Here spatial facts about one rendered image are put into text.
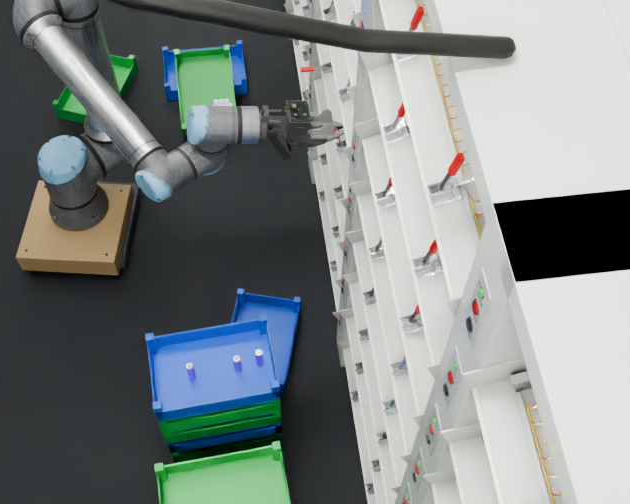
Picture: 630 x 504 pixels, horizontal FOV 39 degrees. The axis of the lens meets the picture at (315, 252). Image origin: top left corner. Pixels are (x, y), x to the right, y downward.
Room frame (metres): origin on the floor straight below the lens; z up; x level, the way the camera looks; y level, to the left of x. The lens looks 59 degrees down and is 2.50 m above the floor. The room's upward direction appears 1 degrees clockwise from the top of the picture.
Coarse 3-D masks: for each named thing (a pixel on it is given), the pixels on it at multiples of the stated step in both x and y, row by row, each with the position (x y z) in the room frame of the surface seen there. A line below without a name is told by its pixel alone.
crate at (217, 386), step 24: (168, 336) 0.94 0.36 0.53; (192, 336) 0.96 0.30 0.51; (216, 336) 0.97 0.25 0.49; (240, 336) 0.97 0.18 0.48; (264, 336) 0.97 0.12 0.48; (168, 360) 0.90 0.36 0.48; (192, 360) 0.90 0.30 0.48; (216, 360) 0.90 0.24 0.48; (264, 360) 0.91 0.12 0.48; (168, 384) 0.84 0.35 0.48; (192, 384) 0.84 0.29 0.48; (216, 384) 0.84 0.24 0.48; (240, 384) 0.84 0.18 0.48; (264, 384) 0.84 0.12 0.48; (168, 408) 0.78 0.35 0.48; (192, 408) 0.76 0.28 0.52; (216, 408) 0.77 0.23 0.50
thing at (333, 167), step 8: (312, 72) 1.80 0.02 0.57; (320, 72) 1.80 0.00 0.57; (320, 80) 1.79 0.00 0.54; (320, 88) 1.76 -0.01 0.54; (320, 96) 1.73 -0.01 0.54; (320, 104) 1.70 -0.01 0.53; (320, 112) 1.67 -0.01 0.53; (328, 144) 1.56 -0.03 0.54; (328, 152) 1.53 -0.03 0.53; (328, 160) 1.50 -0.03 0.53; (336, 160) 1.50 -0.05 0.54; (336, 168) 1.47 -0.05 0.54; (336, 176) 1.44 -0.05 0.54; (336, 184) 1.42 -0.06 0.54; (336, 192) 1.39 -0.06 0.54; (336, 200) 1.36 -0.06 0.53; (336, 208) 1.34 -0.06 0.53; (344, 208) 1.33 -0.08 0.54; (344, 216) 1.31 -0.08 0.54; (344, 224) 1.28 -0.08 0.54; (344, 232) 1.26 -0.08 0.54
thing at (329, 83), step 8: (320, 16) 1.80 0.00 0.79; (320, 48) 1.73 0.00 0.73; (328, 48) 1.73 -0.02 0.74; (320, 56) 1.71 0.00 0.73; (328, 56) 1.70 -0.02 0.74; (320, 64) 1.68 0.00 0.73; (328, 80) 1.62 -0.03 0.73; (328, 88) 1.59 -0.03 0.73; (328, 96) 1.56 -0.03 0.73; (336, 96) 1.56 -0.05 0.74; (328, 104) 1.54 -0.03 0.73; (336, 104) 1.53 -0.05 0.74; (336, 112) 1.50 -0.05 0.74; (336, 120) 1.48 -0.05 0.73; (344, 136) 1.42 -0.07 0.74; (336, 152) 1.38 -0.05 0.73; (344, 160) 1.35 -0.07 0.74; (344, 168) 1.32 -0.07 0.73; (344, 176) 1.30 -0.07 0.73; (344, 184) 1.28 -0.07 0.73; (344, 192) 1.25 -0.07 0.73; (344, 200) 1.20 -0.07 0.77
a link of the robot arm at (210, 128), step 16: (192, 112) 1.33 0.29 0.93; (208, 112) 1.33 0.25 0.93; (224, 112) 1.34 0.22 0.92; (240, 112) 1.35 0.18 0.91; (192, 128) 1.30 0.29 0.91; (208, 128) 1.30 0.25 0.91; (224, 128) 1.30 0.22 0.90; (240, 128) 1.31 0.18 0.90; (208, 144) 1.29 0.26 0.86; (224, 144) 1.31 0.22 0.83
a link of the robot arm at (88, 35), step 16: (64, 0) 1.68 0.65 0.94; (80, 0) 1.70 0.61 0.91; (96, 0) 1.75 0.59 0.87; (64, 16) 1.70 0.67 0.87; (80, 16) 1.70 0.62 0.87; (96, 16) 1.73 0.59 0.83; (80, 32) 1.69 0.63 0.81; (96, 32) 1.72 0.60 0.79; (80, 48) 1.69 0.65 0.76; (96, 48) 1.70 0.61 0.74; (96, 64) 1.70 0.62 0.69; (112, 64) 1.75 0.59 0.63; (112, 80) 1.72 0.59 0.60; (96, 128) 1.68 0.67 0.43; (96, 144) 1.66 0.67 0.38; (112, 144) 1.65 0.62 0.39; (112, 160) 1.64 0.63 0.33
